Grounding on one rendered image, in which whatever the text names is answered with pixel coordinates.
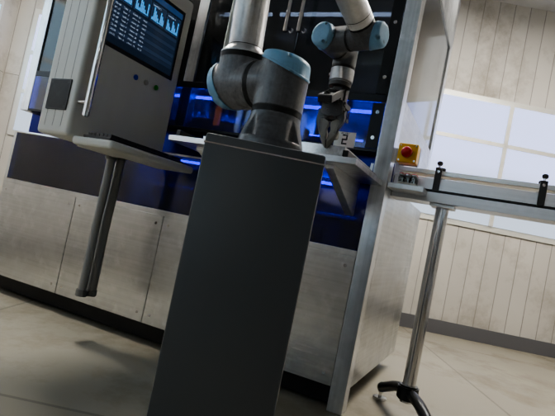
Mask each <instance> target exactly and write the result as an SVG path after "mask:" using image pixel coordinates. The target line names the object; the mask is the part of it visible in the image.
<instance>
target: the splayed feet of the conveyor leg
mask: <svg viewBox="0 0 555 416"><path fill-rule="evenodd" d="M402 382H403V381H381V382H379V383H378V384H377V389H378V392H379V394H374V395H372V397H373V398H374V399H375V400H377V401H381V402H385V401H387V398H386V397H385V396H383V395H382V393H383V392H391V391H396V396H397V398H398V399H401V400H403V401H405V402H408V403H411V404H412V405H413V407H414V408H415V411H416V413H417V414H418V416H431V414H430V412H429V410H428V408H427V406H426V405H425V402H424V401H423V400H422V399H421V398H420V396H419V390H420V389H419V388H418V386H415V387H409V386H406V385H403V384H402Z"/></svg>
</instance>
